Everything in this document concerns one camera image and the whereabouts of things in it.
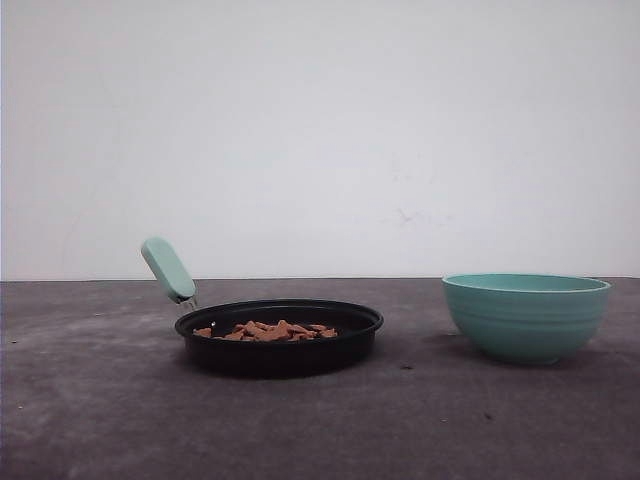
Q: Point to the brown beef cubes pile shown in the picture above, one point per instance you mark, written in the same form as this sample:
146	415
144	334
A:
261	332

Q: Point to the black frying pan mint handle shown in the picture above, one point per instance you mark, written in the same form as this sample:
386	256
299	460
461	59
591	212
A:
356	325

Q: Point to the teal ceramic bowl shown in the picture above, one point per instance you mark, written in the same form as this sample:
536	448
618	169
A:
526	318

